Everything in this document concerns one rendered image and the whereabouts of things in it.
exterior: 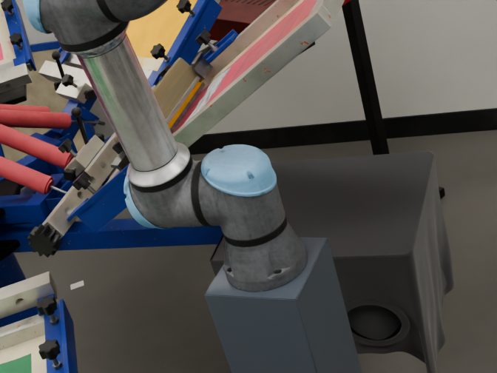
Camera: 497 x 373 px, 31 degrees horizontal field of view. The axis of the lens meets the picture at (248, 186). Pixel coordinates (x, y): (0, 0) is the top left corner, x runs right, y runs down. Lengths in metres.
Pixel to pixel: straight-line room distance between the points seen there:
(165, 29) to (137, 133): 1.44
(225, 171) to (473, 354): 1.80
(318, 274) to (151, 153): 0.38
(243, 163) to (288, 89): 2.94
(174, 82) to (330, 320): 0.86
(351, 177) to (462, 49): 1.96
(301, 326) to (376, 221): 0.61
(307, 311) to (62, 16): 0.65
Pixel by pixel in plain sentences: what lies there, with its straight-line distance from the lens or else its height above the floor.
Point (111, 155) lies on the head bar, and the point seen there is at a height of 1.15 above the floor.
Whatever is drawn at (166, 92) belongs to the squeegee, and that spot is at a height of 1.28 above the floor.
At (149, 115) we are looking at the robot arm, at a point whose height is 1.55.
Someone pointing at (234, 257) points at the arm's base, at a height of 1.26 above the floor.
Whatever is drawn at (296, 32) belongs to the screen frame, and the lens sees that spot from 1.70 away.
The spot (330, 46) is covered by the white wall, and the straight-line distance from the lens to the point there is 4.28.
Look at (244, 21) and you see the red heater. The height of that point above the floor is 1.10.
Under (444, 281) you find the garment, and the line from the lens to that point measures 2.54.
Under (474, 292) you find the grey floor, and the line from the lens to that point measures 3.39.
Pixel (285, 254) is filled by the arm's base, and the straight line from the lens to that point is 1.57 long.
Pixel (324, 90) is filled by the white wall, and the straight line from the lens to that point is 4.39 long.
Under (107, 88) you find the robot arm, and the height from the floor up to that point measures 1.62.
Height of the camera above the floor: 2.13
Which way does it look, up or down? 29 degrees down
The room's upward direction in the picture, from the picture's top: 17 degrees counter-clockwise
